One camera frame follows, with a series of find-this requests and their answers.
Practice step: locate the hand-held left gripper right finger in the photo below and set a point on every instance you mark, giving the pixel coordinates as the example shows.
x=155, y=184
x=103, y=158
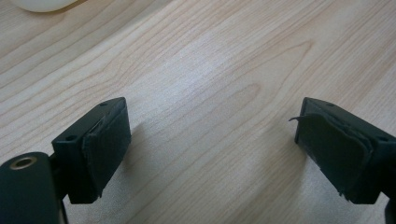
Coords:
x=342, y=149

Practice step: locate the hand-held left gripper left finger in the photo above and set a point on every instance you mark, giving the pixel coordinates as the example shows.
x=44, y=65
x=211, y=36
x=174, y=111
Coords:
x=96, y=149

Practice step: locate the white round object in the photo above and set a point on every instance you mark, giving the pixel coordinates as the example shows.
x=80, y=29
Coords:
x=42, y=5

